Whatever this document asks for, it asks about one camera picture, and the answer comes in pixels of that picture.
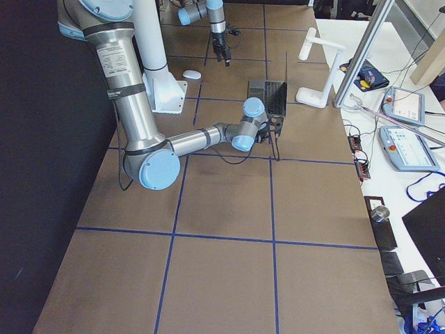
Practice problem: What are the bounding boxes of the white desk lamp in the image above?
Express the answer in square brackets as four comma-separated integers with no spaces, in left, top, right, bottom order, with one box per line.
[295,27,346,109]

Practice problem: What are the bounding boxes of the white computer mouse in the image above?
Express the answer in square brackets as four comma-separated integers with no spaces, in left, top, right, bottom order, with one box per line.
[182,70,202,80]

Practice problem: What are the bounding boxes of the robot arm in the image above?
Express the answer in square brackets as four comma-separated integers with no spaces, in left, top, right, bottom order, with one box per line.
[58,1,282,191]
[178,0,232,67]

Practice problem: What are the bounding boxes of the teach pendant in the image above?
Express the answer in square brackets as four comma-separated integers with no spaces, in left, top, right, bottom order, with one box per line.
[381,87,425,126]
[379,126,440,172]

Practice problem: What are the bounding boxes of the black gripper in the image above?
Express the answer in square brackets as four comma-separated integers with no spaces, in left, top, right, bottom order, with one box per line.
[257,116,284,143]
[211,32,231,66]

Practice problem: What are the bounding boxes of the aluminium frame post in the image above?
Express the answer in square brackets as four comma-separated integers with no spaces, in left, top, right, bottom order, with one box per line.
[333,0,395,108]

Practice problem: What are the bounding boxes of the teach pendant far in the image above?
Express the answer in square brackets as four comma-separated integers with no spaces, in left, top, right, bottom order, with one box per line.
[381,87,425,126]

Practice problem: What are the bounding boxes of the black orange cable connectors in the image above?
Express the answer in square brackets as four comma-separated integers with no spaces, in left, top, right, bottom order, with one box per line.
[347,134,371,182]

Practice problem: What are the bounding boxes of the grey laptop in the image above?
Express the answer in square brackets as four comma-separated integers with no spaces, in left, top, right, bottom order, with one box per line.
[247,66,287,118]

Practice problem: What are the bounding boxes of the blue lanyard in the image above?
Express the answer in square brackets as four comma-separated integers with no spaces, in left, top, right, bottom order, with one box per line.
[406,170,445,202]

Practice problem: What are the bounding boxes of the metal cup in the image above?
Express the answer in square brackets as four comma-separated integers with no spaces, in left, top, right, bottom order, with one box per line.
[370,205,390,223]

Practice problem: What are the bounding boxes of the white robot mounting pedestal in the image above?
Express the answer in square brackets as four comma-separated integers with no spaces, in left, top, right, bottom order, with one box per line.
[132,0,187,114]

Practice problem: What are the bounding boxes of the space pattern pencil case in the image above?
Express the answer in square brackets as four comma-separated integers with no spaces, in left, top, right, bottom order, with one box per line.
[354,60,389,92]

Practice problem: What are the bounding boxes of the teach pendant near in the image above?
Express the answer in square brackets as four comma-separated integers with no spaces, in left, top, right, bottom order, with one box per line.
[379,126,440,172]

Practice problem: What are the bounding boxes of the long grabber stick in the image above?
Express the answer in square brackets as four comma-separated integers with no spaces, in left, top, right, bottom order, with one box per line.
[349,93,445,145]

